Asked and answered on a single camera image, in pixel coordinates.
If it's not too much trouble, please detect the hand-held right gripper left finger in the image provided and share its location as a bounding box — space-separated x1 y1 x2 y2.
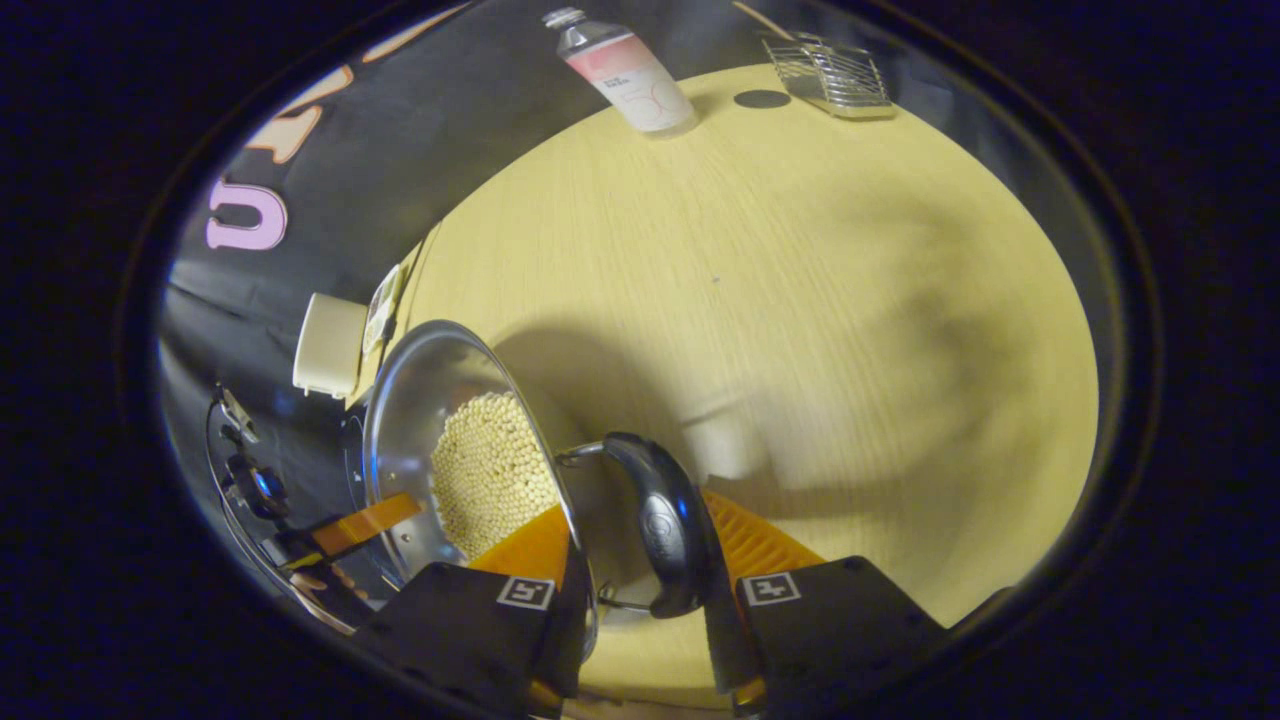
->
355 503 601 717

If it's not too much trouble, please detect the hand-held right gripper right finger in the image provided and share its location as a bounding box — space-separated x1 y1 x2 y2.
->
700 490 951 715

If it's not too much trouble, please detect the stainless steel pot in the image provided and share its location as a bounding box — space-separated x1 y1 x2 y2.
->
362 320 717 661

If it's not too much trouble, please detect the pile of soybeans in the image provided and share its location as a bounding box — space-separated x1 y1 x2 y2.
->
430 392 561 561

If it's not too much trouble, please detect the white toaster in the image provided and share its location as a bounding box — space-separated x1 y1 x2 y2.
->
292 293 369 399

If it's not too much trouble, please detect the white divided bean dish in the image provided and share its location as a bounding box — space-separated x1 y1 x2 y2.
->
362 262 406 357

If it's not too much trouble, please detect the small pink label bottle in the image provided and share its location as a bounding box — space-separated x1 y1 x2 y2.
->
543 7 699 137

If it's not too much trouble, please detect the clear jar with sticks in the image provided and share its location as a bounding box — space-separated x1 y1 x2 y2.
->
735 0 897 121

